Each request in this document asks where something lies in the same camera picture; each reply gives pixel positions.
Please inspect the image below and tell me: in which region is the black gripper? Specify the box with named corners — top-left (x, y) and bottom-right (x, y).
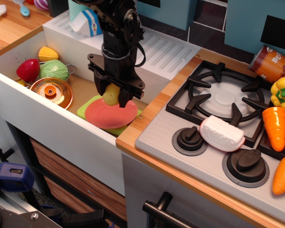
top-left (87, 54), bottom-right (145, 108)

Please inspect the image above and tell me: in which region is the yellow toy potato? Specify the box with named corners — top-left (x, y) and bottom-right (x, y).
top-left (103, 84), bottom-right (120, 106)

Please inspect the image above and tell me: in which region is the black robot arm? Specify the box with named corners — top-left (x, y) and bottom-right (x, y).
top-left (77, 0), bottom-right (146, 108)

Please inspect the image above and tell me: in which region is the pink plastic plate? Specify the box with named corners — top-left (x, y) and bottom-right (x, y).
top-left (85, 98), bottom-right (138, 129)

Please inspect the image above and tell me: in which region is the green plastic tray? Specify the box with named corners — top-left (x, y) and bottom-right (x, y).
top-left (76, 95), bottom-right (141, 136)

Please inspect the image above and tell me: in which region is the orange transparent pot lid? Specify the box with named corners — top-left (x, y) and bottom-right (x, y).
top-left (29, 77), bottom-right (73, 109)

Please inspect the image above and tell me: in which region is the green toy cabbage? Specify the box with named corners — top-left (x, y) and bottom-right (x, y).
top-left (39, 59), bottom-right (69, 81)

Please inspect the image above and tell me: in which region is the toy milk carton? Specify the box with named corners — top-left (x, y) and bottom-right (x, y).
top-left (70, 9), bottom-right (102, 37)

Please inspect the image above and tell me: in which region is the white toy sink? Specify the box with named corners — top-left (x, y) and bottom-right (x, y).
top-left (0, 10), bottom-right (201, 197)

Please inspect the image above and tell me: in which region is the yellow toy corn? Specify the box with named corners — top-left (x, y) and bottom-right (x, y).
top-left (38, 47), bottom-right (59, 62)

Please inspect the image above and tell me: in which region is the red toy pepper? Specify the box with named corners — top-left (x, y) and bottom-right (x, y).
top-left (16, 58), bottom-right (40, 82)

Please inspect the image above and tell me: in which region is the black stove knob left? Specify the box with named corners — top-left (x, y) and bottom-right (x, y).
top-left (172, 126), bottom-right (208, 156)

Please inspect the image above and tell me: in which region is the black stove knob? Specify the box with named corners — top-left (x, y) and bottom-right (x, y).
top-left (222, 149), bottom-right (270, 188)
top-left (172, 126), bottom-right (208, 156)

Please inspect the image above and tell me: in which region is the grey toy stove top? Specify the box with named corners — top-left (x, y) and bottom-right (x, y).
top-left (135, 60), bottom-right (285, 228)

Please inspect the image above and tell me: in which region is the striped toy ball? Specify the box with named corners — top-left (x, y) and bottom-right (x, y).
top-left (34, 0), bottom-right (49, 11)

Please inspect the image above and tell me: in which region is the white toy bread slice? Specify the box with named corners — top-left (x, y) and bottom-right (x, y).
top-left (199, 115), bottom-right (245, 152)

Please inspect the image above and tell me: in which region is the blue toy spoon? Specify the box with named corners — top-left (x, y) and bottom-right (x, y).
top-left (12, 0), bottom-right (30, 17)

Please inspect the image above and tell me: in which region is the black stove grate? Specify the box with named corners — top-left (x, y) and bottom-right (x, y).
top-left (166, 61), bottom-right (271, 147)

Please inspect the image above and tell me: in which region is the blue clamp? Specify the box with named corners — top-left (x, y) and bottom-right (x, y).
top-left (0, 162), bottom-right (35, 192)

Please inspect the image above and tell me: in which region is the black stove knob middle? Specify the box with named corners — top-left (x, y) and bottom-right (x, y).
top-left (222, 149), bottom-right (270, 188)

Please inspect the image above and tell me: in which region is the toy beans can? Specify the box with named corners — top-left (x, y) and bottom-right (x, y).
top-left (248, 46), bottom-right (285, 84)

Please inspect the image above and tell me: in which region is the orange toy carrot upper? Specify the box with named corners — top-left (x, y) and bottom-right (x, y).
top-left (262, 107), bottom-right (285, 152)

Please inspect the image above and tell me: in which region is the orange toy carrot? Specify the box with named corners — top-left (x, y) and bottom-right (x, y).
top-left (272, 157), bottom-right (285, 195)
top-left (262, 107), bottom-right (285, 152)

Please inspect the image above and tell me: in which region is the yellow toy bell pepper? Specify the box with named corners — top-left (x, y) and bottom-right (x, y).
top-left (271, 77), bottom-right (285, 109)

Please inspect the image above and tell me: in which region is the orange toy carrot lower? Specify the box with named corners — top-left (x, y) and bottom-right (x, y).
top-left (272, 157), bottom-right (285, 195)

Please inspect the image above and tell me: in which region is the black oven door handle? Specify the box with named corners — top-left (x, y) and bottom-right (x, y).
top-left (142, 192), bottom-right (196, 228)

